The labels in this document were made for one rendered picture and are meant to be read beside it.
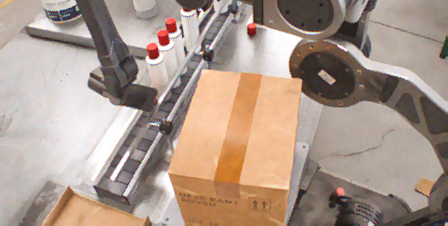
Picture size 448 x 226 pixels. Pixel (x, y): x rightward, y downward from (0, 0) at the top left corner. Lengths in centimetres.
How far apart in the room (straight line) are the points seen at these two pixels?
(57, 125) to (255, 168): 79
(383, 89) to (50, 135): 101
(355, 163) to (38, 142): 154
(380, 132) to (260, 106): 153
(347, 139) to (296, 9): 172
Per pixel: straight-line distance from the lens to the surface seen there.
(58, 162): 132
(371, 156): 228
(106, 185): 115
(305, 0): 62
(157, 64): 118
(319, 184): 185
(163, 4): 170
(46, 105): 150
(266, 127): 88
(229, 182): 81
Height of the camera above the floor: 181
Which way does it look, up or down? 47 degrees down
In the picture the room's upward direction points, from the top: 6 degrees counter-clockwise
